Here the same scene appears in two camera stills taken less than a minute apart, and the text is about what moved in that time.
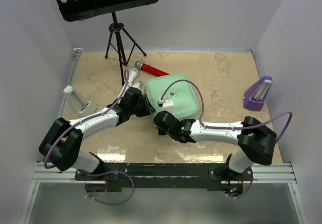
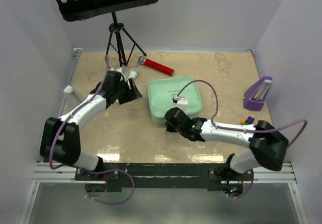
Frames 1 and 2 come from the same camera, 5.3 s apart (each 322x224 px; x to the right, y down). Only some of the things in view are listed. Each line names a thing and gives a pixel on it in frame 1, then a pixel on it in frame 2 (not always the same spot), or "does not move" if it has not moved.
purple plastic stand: x=254 y=97 does not move
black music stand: x=79 y=0 does not move
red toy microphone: x=141 y=65 to x=156 y=66
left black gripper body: x=142 y=108 to x=124 y=92
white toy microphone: x=133 y=74 does not move
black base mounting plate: x=162 y=175 does not move
